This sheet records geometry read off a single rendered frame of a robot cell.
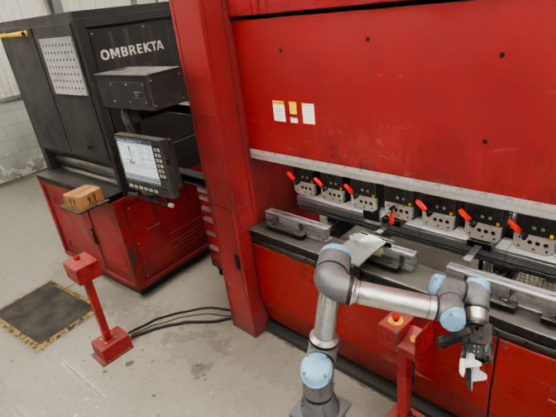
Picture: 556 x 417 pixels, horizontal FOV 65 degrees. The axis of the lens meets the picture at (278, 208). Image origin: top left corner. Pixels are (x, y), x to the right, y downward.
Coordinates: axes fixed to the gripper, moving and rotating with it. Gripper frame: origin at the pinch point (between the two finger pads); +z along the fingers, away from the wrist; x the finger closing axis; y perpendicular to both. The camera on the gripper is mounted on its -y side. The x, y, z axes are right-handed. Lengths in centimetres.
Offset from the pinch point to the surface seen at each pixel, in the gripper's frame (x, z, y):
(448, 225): 28, -77, -16
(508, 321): 53, -43, 6
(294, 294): 82, -59, -120
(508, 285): 50, -59, 6
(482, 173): 5, -87, 0
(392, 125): -10, -107, -37
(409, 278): 54, -61, -39
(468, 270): 51, -66, -11
